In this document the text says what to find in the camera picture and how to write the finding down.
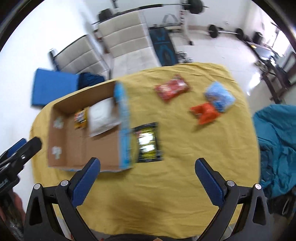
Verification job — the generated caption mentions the yellow panda snack packet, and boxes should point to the yellow panda snack packet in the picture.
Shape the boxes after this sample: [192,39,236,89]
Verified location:
[74,108,88,129]

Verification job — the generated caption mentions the white powder plastic bag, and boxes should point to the white powder plastic bag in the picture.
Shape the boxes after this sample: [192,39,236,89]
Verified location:
[87,97,121,137]

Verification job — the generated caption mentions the orange snack packet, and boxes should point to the orange snack packet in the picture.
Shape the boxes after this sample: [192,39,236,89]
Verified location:
[189,102,220,125]

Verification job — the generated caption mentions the black yellow wipes packet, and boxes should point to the black yellow wipes packet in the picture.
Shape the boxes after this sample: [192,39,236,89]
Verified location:
[132,122,163,163]

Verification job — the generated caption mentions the light blue tissue pack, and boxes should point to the light blue tissue pack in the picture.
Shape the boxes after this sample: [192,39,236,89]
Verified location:
[204,81,235,113]

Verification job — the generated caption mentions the red floral snack packet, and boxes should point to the red floral snack packet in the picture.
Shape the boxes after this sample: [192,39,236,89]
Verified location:
[154,74,190,102]

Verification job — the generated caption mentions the blue foam mat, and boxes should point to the blue foam mat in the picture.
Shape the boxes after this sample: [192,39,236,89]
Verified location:
[31,68,79,106]

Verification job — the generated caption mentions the open cardboard box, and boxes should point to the open cardboard box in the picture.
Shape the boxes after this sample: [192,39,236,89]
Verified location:
[47,80,132,172]

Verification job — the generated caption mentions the teal bean bag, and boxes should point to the teal bean bag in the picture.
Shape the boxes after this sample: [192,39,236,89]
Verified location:
[253,104,296,199]

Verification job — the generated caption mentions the dark blue cloth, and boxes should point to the dark blue cloth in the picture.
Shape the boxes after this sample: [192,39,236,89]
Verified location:
[78,72,105,90]

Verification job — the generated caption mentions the yellow tablecloth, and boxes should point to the yellow tablecloth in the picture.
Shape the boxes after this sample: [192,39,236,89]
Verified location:
[29,62,262,240]

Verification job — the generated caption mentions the white padded chair left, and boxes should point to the white padded chair left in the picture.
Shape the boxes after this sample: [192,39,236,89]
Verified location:
[49,35,110,80]

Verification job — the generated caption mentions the white padded chair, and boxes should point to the white padded chair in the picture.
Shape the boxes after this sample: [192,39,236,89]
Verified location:
[98,11,161,78]
[49,35,110,80]

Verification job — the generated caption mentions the dark wooden chair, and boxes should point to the dark wooden chair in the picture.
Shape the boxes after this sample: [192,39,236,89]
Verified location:
[256,51,295,104]

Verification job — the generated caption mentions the white padded chair right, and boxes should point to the white padded chair right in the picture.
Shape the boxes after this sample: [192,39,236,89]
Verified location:
[98,11,161,78]

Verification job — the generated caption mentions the black treadmill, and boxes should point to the black treadmill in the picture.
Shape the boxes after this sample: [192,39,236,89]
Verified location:
[243,32,281,61]

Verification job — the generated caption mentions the chrome dumbbells on floor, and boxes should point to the chrome dumbbells on floor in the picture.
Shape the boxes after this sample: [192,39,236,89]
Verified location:
[177,51,194,63]

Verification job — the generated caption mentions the black blue workout bench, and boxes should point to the black blue workout bench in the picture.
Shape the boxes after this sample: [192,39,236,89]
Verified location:
[149,27,179,66]

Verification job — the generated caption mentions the barbell on floor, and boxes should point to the barbell on floor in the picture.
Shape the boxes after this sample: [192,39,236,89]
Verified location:
[208,25,244,40]

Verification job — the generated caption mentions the white bench press rack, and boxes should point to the white bench press rack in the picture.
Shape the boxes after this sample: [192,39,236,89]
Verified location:
[149,1,194,46]

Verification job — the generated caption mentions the barbell on rack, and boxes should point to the barbell on rack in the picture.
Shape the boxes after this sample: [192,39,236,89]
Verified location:
[92,1,208,25]

